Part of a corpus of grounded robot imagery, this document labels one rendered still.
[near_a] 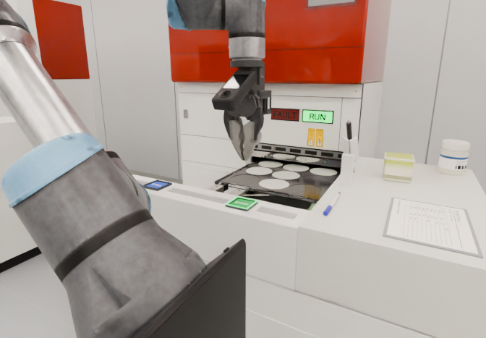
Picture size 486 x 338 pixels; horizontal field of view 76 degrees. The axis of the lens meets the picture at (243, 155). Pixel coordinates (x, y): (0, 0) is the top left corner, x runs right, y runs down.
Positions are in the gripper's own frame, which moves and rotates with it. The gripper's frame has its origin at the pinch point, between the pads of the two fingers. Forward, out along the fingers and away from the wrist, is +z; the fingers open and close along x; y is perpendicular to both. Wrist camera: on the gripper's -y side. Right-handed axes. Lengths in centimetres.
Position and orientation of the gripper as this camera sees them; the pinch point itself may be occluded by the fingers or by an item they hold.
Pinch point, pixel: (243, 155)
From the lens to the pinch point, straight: 68.6
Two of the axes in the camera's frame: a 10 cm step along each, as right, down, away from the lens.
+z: 0.1, 9.7, 2.5
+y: 4.8, -2.2, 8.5
